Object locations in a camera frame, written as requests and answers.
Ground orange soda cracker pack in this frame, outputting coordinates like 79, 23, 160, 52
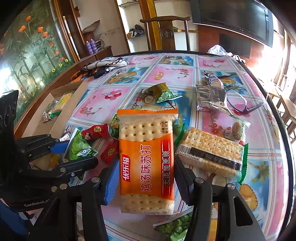
117, 109, 178, 215

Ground green pea snack packet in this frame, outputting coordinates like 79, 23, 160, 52
62, 128, 98, 163

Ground cardboard box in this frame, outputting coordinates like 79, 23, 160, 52
22, 80, 88, 138

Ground small red snack packet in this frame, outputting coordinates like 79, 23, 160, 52
100, 140, 119, 166

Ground red candy packet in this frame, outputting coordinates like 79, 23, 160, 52
81, 123, 109, 142

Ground green peas bag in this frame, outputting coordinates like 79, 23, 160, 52
153, 211, 192, 241

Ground green soda cracker pack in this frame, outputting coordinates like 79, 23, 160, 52
175, 127, 249, 184

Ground clear green cookie packet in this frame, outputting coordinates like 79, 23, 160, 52
230, 114, 251, 145

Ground flower mural panel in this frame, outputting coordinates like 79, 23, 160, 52
1, 1, 74, 123

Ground black white patterned cloth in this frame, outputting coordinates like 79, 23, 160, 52
82, 57, 128, 79

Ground purple spray can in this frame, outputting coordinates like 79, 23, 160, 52
85, 41, 94, 55
90, 39, 98, 53

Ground wooden side table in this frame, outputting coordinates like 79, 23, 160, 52
276, 95, 296, 144

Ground green gold snack packet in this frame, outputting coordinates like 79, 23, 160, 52
142, 82, 183, 104

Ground silver foil snack packet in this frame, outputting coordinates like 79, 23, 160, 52
196, 85, 232, 115

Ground white plastic bag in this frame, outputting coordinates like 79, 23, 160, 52
207, 45, 246, 64

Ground wooden chair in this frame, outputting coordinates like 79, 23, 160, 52
140, 16, 192, 51

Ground black television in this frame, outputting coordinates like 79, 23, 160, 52
189, 0, 273, 47

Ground black frame eyeglasses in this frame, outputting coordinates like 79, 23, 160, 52
204, 71, 264, 115

